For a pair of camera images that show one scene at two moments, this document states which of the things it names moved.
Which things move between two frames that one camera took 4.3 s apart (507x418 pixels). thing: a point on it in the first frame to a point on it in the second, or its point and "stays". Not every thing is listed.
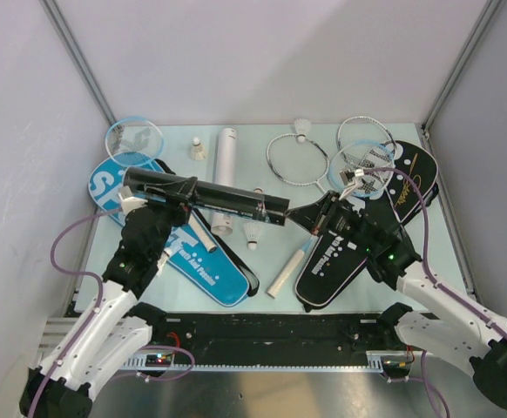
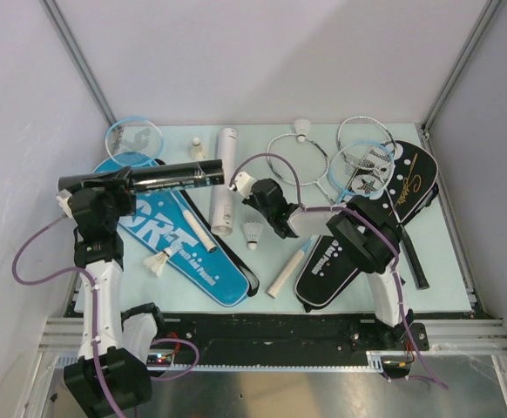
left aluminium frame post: [61, 26] stays
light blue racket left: [138, 141] stays
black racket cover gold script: [402, 192] stays
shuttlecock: [197, 151] stays
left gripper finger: [179, 188] to [122, 175]
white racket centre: [298, 160] stays
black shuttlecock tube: [220, 197] to [155, 178]
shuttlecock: [163, 259] stays
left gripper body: [165, 220] to [115, 210]
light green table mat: [320, 218] stays
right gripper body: [345, 224] to [253, 201]
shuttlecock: [301, 127] stays
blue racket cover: [192, 250] stays
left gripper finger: [169, 202] to [106, 193]
